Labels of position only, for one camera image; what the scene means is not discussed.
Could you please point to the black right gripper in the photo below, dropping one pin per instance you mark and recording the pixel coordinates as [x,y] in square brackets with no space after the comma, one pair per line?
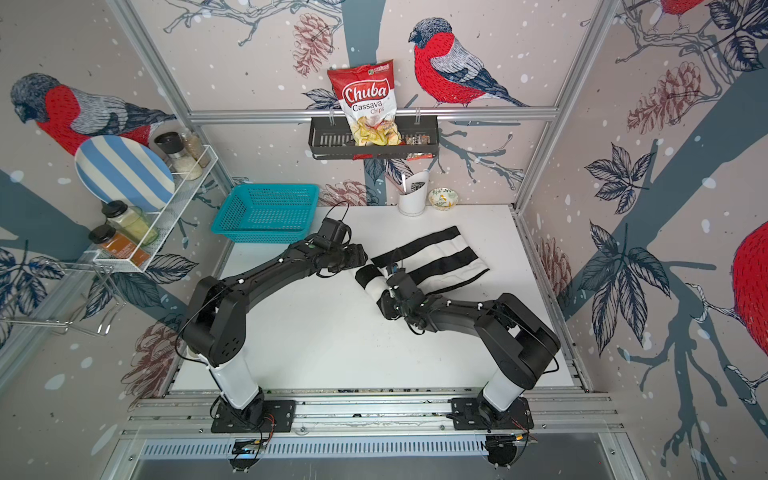
[385,301]

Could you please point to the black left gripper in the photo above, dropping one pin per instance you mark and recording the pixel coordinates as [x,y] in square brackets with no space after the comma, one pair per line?
[358,257]

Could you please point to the black white striped pillowcase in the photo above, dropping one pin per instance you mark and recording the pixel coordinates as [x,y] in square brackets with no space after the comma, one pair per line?
[437,263]

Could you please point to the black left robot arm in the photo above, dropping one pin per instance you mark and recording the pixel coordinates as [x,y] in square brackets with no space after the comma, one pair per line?
[215,329]

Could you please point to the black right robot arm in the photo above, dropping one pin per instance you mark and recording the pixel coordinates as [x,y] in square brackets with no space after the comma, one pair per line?
[522,346]

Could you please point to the teal plastic basket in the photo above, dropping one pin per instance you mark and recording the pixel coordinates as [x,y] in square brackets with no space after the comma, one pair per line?
[267,213]

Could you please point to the white utensil holder cup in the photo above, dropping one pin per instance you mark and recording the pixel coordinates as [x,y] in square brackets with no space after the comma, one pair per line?
[412,202]

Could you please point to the small floral ceramic bowl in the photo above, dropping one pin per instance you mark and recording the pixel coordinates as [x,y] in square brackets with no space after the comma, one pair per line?
[443,199]

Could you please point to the clear glass spice shaker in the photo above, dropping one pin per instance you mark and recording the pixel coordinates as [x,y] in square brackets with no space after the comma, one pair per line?
[194,146]

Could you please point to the red Chuba cassava chips bag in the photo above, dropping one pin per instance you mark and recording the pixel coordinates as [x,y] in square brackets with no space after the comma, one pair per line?
[366,95]

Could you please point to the black lid salt shaker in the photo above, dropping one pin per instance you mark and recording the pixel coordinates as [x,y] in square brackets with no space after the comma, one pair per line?
[184,164]

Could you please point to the yellow spice jar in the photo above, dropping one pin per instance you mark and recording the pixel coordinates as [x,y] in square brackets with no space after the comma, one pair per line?
[131,221]

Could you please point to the orange spice jar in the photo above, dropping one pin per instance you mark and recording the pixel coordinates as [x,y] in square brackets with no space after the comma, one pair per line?
[117,245]

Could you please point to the blue white striped plate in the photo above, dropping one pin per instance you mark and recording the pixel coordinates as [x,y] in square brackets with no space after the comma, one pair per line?
[114,168]

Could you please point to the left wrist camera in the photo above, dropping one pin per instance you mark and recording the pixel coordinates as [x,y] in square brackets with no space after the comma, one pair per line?
[334,231]

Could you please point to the black wall-mounted wire shelf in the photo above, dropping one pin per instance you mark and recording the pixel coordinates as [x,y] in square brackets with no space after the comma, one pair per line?
[408,138]

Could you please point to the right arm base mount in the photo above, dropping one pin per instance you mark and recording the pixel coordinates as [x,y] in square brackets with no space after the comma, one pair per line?
[475,414]

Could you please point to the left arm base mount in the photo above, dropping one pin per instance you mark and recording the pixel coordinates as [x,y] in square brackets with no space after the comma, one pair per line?
[261,415]

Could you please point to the white wire wall rack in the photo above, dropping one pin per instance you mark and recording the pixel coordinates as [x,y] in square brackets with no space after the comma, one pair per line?
[163,220]

